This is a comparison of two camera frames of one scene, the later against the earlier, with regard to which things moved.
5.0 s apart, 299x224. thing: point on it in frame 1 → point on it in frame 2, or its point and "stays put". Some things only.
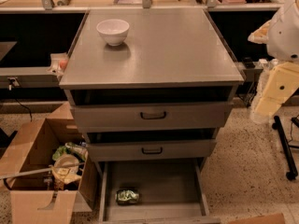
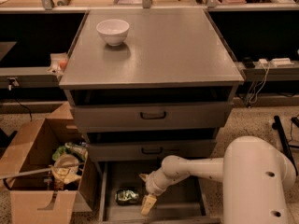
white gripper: [284, 35] → [151, 185]
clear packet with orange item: [59, 62] stays put
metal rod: [4, 176] stays put
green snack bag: [127, 195] stays put
